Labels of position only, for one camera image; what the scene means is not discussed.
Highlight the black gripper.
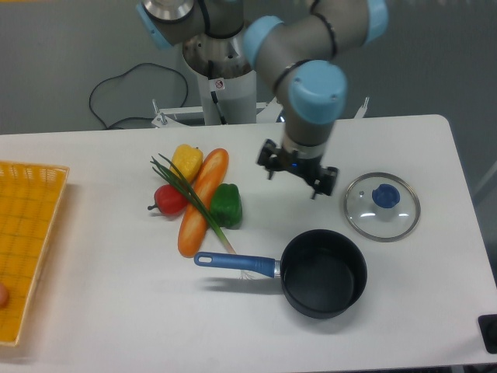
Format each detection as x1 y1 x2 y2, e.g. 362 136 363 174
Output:
257 139 338 200

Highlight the red bell pepper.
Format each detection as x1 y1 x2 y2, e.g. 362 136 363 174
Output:
148 184 188 216

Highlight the black object table corner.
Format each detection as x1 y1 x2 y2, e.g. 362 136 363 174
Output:
478 314 497 354

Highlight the yellow bell pepper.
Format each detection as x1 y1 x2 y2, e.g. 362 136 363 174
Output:
169 144 203 183

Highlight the green onion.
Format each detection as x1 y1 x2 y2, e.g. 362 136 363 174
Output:
150 153 255 281

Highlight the yellow woven basket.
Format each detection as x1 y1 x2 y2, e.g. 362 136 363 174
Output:
1 161 69 347

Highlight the black saucepan blue handle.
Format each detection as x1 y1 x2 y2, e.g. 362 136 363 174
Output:
194 229 368 319

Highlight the black cable on floor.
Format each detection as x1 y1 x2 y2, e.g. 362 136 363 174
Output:
89 62 189 131

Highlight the glass pot lid blue knob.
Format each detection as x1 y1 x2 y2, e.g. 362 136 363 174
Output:
342 172 421 242

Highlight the orange baguette bread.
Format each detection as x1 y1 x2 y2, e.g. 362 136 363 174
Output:
178 148 229 258

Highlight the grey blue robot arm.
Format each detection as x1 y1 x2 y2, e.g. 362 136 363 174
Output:
137 1 388 195

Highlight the green bell pepper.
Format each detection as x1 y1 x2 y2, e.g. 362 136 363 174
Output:
210 183 243 228

